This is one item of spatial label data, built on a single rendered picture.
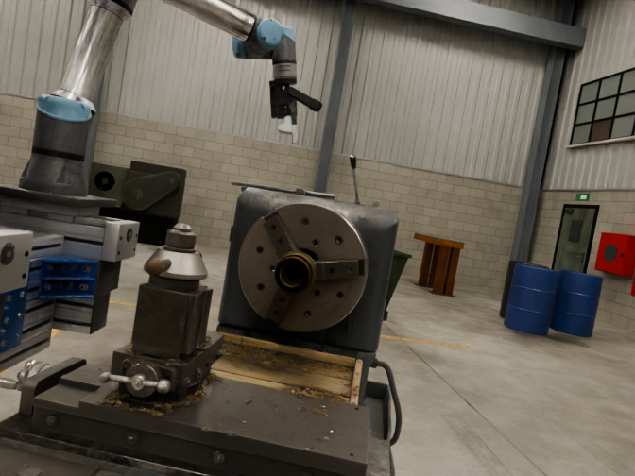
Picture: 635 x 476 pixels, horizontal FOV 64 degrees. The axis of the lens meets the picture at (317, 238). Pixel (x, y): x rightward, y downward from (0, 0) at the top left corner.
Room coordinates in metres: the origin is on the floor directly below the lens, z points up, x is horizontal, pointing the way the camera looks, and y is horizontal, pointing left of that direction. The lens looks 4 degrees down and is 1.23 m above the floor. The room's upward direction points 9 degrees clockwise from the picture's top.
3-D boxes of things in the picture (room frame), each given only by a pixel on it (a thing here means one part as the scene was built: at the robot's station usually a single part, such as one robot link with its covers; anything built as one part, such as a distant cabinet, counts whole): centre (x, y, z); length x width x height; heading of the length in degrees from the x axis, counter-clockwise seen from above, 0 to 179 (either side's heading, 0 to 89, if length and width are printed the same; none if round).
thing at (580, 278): (7.52, -3.91, 0.44); 0.59 x 0.59 x 0.88
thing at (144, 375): (0.67, 0.17, 0.99); 0.20 x 0.10 x 0.05; 174
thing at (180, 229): (0.64, 0.17, 1.17); 0.04 x 0.04 x 0.03
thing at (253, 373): (1.02, 0.05, 0.89); 0.36 x 0.30 x 0.04; 84
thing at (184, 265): (0.64, 0.17, 1.13); 0.08 x 0.08 x 0.03
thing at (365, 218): (1.67, -0.01, 1.06); 0.59 x 0.48 x 0.39; 174
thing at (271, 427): (0.63, 0.11, 0.95); 0.43 x 0.17 x 0.05; 84
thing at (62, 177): (1.25, 0.65, 1.21); 0.15 x 0.15 x 0.10
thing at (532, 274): (7.08, -3.07, 0.44); 0.59 x 0.59 x 0.88
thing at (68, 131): (1.25, 0.66, 1.33); 0.13 x 0.12 x 0.14; 26
